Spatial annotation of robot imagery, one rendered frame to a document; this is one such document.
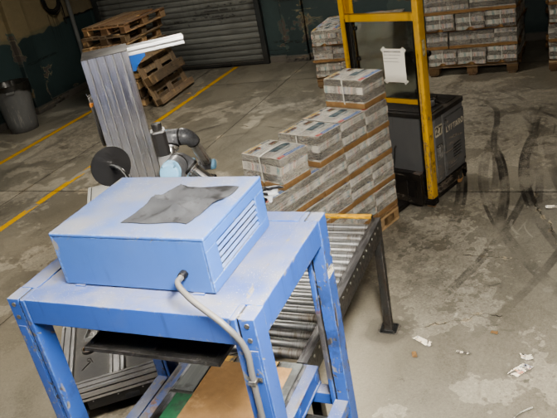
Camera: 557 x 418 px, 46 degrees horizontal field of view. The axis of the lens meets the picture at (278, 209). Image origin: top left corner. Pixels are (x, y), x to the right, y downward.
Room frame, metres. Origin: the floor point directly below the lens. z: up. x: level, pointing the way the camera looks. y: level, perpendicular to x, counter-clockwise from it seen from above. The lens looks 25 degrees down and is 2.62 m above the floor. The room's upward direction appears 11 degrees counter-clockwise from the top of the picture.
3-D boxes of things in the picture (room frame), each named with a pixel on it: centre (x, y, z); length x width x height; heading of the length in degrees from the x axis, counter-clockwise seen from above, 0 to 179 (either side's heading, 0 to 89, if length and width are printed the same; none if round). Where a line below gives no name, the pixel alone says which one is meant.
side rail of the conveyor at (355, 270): (2.89, -0.27, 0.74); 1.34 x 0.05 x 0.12; 154
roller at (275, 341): (2.53, 0.19, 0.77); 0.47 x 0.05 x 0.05; 64
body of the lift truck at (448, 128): (5.52, -1.35, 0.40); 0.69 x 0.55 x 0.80; 43
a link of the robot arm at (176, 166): (3.34, 0.52, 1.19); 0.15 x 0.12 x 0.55; 164
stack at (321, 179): (4.48, -0.23, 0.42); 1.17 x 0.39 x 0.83; 133
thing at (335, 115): (4.77, -0.54, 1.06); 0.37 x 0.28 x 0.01; 43
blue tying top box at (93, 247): (2.09, 0.41, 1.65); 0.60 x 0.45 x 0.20; 64
